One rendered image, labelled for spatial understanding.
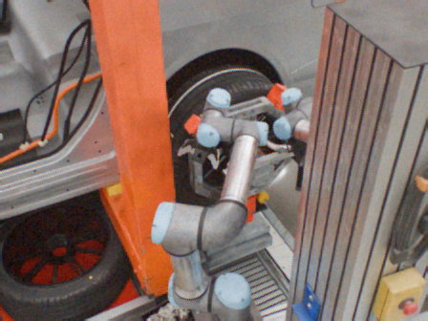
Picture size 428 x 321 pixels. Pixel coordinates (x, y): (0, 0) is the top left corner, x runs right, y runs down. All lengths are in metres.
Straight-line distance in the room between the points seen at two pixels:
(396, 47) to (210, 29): 1.45
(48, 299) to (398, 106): 1.91
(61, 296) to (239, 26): 1.40
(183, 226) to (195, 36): 1.10
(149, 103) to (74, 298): 1.12
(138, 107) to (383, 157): 0.91
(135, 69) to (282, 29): 1.05
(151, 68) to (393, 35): 0.86
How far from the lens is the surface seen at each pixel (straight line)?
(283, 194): 3.57
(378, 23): 1.04
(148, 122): 1.76
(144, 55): 1.63
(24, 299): 2.56
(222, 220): 1.41
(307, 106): 1.94
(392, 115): 0.96
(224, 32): 2.37
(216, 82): 2.44
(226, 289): 1.76
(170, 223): 1.42
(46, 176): 2.45
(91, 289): 2.53
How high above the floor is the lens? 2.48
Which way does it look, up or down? 41 degrees down
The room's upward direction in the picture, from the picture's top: 1 degrees counter-clockwise
